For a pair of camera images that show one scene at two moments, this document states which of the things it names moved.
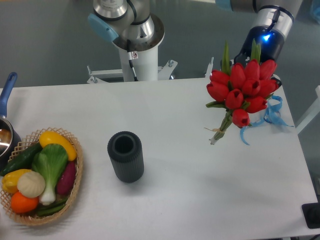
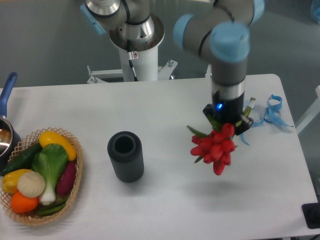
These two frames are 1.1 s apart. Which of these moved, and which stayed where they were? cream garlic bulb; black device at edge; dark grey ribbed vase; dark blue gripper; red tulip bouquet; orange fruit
Moved: red tulip bouquet; dark blue gripper
Stayed: orange fruit; black device at edge; cream garlic bulb; dark grey ribbed vase
